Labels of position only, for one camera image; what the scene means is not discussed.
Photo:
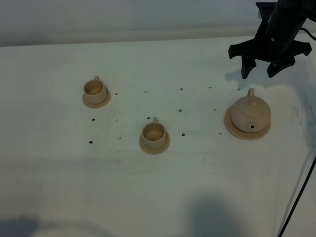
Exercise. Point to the near beige teacup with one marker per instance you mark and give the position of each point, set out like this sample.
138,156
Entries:
153,137

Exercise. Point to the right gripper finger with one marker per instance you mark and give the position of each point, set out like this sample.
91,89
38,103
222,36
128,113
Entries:
247,64
275,68

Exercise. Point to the beige teapot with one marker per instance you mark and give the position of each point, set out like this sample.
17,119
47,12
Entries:
250,114

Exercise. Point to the beige teacup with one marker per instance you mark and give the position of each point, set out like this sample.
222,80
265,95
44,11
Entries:
95,91
153,137

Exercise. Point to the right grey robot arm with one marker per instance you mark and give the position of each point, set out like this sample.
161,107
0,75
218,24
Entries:
274,41

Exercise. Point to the beige teapot saucer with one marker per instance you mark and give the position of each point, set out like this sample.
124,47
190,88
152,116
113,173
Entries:
241,134

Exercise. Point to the far beige teacup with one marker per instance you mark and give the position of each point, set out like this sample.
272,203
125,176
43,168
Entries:
95,91

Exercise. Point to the far beige saucer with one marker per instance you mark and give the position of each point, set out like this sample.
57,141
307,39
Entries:
96,106

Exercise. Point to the near beige saucer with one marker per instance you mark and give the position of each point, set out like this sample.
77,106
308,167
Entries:
165,147

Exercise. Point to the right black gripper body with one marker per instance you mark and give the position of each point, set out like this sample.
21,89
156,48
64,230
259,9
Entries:
275,37

